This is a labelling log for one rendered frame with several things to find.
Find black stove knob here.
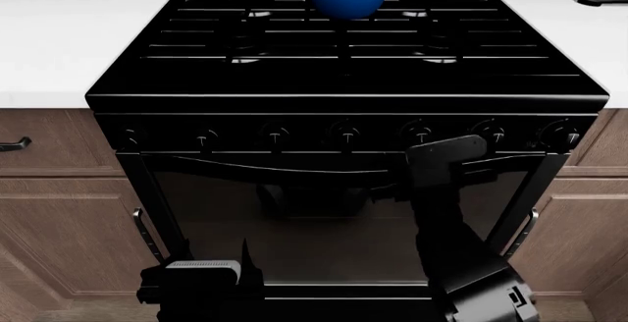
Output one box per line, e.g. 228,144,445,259
400,119,436,145
541,119,581,145
329,120,363,146
117,125,146,147
259,122,292,147
193,128,221,151
471,119,506,144

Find black gas stove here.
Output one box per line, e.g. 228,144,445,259
83,0,611,322

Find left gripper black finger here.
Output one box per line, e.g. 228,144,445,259
240,237,264,287

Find black drawer handle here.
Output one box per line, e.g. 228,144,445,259
0,136,33,153

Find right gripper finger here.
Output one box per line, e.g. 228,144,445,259
371,184,413,203
459,166,497,185

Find brown wooden cabinet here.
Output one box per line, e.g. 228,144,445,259
490,107,628,322
0,107,171,322

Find metal cabinet door handle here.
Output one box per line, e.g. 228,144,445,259
131,206,164,261
506,206,540,257

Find black oven door handle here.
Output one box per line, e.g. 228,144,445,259
139,151,558,176

